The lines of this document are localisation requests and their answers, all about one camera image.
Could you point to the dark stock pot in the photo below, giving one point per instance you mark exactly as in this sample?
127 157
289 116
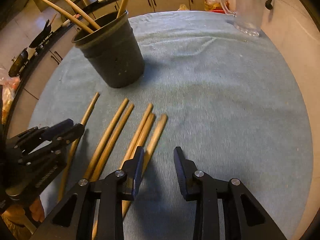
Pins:
17 63

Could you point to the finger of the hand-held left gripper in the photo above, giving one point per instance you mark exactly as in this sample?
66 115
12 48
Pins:
60 126
75 131

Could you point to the orange white plastic bag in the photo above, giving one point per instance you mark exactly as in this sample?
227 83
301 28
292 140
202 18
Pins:
8 87

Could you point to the clear glass mug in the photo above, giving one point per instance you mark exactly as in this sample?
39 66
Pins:
250 12

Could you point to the blue table cloth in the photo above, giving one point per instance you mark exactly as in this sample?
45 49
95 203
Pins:
212 92

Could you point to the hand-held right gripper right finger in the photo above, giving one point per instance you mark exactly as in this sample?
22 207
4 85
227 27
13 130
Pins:
178 170

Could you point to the person's left hand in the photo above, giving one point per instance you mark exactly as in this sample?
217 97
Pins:
37 208

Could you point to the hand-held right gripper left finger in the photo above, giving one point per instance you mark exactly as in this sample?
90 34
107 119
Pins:
138 170

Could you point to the black wok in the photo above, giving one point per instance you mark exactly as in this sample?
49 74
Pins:
41 36

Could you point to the black utensil holder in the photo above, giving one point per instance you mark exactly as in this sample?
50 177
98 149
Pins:
117 60

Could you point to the large yellow plastic bag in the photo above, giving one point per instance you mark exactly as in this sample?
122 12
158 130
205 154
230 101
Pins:
183 7

